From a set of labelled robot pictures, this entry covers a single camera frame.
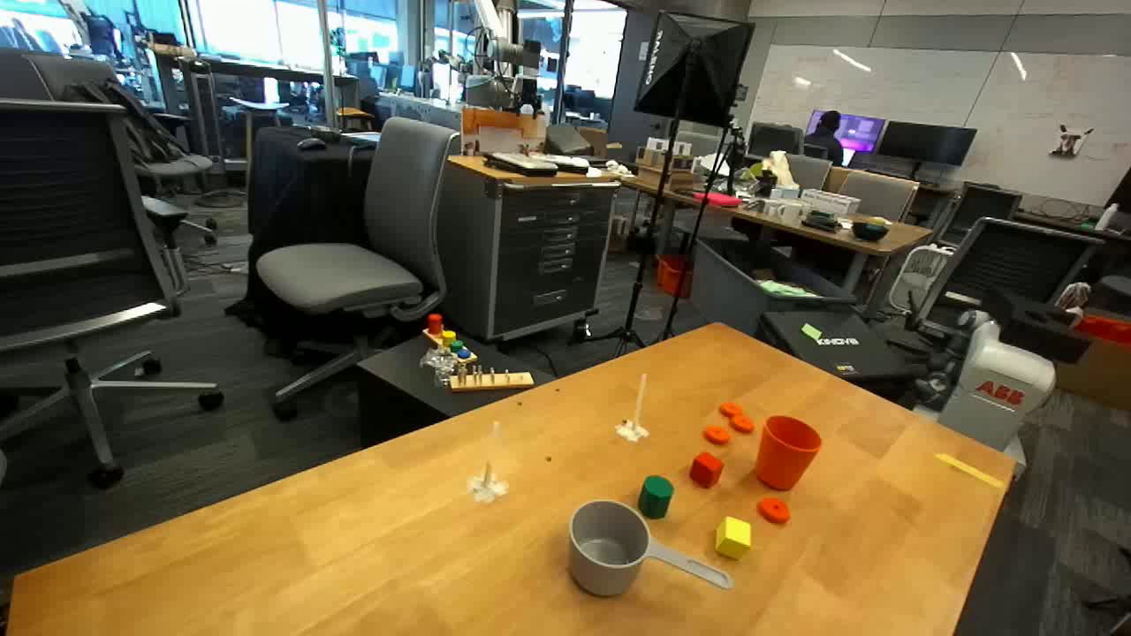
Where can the orange plastic cup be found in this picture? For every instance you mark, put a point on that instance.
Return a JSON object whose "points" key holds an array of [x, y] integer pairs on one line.
{"points": [[787, 455]]}

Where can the green block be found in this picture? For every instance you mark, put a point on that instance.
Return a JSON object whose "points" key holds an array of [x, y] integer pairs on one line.
{"points": [[654, 496]]}

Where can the black mesh office chair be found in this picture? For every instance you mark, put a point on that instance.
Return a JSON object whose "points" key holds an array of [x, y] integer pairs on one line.
{"points": [[81, 259]]}

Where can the black softbox light stand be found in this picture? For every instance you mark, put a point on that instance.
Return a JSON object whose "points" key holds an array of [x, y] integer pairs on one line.
{"points": [[691, 78]]}

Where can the orange disc far middle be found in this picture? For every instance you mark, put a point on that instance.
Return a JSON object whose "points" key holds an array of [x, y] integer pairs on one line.
{"points": [[731, 410]]}

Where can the orange disc near cup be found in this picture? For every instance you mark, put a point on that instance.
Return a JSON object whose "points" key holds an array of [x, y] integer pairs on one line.
{"points": [[776, 509]]}

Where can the clear plastic stand left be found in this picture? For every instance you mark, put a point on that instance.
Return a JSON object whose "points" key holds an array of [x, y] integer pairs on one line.
{"points": [[489, 485]]}

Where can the gray measuring cup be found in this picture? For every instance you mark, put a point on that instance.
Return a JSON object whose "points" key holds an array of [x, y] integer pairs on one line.
{"points": [[613, 542]]}

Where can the wooden desk background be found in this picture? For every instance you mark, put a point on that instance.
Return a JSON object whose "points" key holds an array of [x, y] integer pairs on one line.
{"points": [[863, 253]]}

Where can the black low side table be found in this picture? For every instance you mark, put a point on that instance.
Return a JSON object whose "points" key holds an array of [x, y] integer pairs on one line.
{"points": [[402, 393]]}

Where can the gray office chair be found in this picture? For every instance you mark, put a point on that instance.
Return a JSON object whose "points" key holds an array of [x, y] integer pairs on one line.
{"points": [[398, 270]]}

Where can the orange disc far right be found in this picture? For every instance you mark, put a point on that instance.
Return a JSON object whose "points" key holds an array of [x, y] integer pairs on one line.
{"points": [[744, 426]]}

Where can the gray drawer cabinet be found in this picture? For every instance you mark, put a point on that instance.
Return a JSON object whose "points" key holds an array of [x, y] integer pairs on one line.
{"points": [[522, 253]]}

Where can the white ABB robot base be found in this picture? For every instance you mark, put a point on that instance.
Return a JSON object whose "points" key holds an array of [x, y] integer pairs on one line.
{"points": [[1000, 386]]}

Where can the orange disc far left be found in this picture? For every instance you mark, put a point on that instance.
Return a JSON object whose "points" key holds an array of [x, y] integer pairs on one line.
{"points": [[716, 434]]}

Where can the computer monitor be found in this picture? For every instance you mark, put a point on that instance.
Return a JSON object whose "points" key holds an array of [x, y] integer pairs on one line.
{"points": [[842, 139]]}

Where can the red block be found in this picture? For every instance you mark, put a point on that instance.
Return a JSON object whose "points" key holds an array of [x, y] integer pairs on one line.
{"points": [[705, 466]]}

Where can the yellow block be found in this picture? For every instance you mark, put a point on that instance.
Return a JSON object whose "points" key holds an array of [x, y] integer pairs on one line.
{"points": [[734, 539]]}

